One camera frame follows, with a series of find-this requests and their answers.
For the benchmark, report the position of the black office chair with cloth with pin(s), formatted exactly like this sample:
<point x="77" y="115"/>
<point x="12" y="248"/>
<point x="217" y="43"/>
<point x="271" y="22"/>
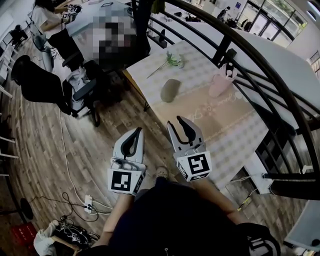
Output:
<point x="82" y="92"/>

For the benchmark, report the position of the grey-white desk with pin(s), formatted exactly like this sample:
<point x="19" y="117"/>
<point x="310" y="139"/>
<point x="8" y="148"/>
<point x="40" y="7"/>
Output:
<point x="305" y="227"/>

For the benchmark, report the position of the black metal railing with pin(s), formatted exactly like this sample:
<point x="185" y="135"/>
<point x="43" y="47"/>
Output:
<point x="277" y="75"/>

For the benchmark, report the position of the artificial flower sprig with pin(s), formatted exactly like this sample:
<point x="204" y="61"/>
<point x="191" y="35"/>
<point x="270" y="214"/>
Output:
<point x="173" y="60"/>

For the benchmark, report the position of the white power strip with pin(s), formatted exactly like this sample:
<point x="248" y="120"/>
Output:
<point x="88" y="203"/>

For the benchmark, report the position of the white box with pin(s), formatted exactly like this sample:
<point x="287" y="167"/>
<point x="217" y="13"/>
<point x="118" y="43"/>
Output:
<point x="262" y="183"/>

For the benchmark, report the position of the person's beige shoe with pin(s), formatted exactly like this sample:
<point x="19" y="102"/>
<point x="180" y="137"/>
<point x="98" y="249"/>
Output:
<point x="162" y="172"/>

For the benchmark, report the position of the person's right forearm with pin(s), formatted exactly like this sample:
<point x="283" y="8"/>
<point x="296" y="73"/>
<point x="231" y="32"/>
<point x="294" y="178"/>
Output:
<point x="215" y="197"/>

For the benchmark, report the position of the person's black clothing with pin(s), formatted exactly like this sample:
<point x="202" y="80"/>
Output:
<point x="180" y="220"/>

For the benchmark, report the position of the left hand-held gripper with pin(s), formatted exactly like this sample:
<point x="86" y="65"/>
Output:
<point x="126" y="175"/>

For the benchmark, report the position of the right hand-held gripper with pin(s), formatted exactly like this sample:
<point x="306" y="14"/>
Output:
<point x="195" y="163"/>

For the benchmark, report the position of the black round stand base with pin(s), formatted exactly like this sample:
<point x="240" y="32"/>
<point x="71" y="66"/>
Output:
<point x="27" y="208"/>

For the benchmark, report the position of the table with checkered cloth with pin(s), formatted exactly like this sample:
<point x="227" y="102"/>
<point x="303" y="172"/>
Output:
<point x="225" y="120"/>

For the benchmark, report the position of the person's left forearm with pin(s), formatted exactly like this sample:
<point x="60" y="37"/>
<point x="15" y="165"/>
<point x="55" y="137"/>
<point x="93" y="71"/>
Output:
<point x="117" y="217"/>

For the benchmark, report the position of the black printed bag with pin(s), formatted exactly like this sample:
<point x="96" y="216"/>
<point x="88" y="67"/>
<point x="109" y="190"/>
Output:
<point x="72" y="236"/>

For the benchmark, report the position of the long white desk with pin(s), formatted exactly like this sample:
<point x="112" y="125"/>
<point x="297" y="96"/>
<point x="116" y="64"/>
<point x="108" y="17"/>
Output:
<point x="280" y="62"/>

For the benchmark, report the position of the red crate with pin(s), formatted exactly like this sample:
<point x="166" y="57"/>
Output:
<point x="23" y="235"/>

